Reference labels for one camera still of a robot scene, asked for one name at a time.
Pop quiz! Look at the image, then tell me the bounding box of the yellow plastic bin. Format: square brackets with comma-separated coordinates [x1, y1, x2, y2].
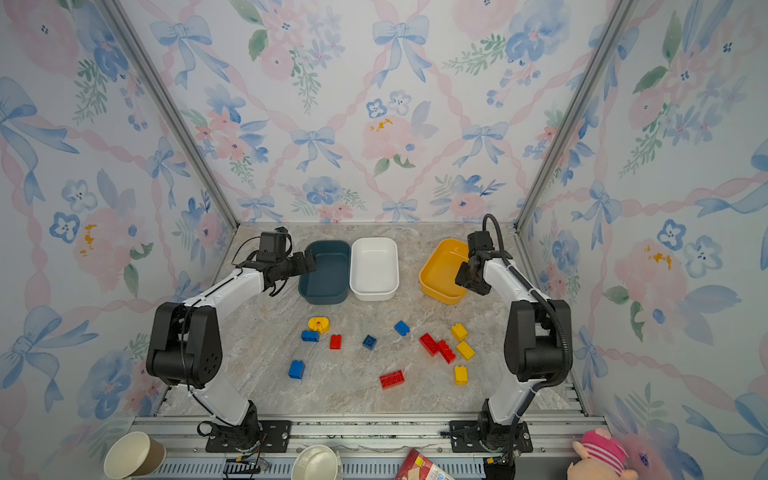
[419, 238, 468, 305]

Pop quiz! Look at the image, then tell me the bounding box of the dark teal plastic bin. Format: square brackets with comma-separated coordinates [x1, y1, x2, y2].
[298, 240, 351, 305]

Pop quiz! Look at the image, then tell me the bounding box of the yellow lego brick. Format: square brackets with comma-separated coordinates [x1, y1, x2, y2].
[454, 365, 469, 386]
[457, 341, 476, 361]
[451, 323, 468, 343]

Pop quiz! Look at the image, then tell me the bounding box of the white plastic bin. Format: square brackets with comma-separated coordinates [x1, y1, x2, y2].
[349, 237, 399, 302]

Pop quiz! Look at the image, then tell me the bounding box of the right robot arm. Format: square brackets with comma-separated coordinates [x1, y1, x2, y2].
[455, 251, 573, 430]

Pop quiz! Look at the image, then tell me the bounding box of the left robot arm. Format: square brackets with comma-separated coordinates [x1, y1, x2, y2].
[146, 250, 316, 427]

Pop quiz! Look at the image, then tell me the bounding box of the yellow round lego piece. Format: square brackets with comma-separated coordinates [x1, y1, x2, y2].
[308, 317, 330, 334]

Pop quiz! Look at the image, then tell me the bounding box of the blue lego brick left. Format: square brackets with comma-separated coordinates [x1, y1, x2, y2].
[301, 330, 320, 343]

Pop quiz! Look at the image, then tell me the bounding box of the blue lego brick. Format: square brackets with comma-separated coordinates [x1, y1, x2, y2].
[301, 330, 320, 343]
[288, 360, 305, 380]
[394, 321, 410, 337]

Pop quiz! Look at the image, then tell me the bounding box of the blue lego brick centre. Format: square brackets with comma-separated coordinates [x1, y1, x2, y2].
[394, 321, 410, 337]

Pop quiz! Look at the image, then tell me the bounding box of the small red lego brick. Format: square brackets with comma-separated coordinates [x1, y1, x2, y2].
[330, 334, 343, 350]

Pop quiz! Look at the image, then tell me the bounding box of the yellow lego brick front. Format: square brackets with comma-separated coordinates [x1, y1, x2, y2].
[454, 365, 469, 386]

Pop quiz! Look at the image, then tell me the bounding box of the blue lego brick front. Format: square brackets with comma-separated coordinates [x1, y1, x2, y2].
[288, 360, 305, 380]

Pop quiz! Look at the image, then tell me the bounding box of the dark blue square lego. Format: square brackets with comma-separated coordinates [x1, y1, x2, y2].
[362, 335, 377, 351]

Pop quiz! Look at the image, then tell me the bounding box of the red lego brick front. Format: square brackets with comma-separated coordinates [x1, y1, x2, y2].
[379, 370, 405, 390]

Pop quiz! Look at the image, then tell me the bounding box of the red snack box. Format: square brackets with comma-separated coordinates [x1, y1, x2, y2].
[394, 448, 453, 480]

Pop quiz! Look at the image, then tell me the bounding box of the white paper bowl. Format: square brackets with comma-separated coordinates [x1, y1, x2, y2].
[291, 445, 343, 480]

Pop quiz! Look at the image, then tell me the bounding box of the pink plush toy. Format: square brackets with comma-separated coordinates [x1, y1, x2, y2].
[566, 428, 639, 480]

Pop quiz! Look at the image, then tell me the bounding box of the brown paper cup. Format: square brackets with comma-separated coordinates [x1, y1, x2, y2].
[103, 431, 167, 479]

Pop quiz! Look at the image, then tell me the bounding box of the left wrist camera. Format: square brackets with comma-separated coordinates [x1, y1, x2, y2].
[257, 227, 293, 261]

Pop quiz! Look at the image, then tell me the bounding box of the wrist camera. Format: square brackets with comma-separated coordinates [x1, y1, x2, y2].
[257, 227, 293, 261]
[467, 230, 494, 257]

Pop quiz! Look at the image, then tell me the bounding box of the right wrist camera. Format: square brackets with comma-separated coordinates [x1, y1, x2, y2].
[467, 230, 494, 257]

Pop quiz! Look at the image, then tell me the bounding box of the black corrugated cable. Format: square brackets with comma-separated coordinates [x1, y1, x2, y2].
[481, 213, 574, 421]

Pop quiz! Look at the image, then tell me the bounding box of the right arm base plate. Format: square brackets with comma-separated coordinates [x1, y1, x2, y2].
[440, 420, 533, 456]

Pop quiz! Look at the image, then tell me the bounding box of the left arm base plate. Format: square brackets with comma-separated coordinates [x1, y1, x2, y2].
[199, 420, 293, 454]

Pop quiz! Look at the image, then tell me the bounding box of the aluminium frame rail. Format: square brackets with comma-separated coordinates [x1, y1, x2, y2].
[129, 410, 607, 457]

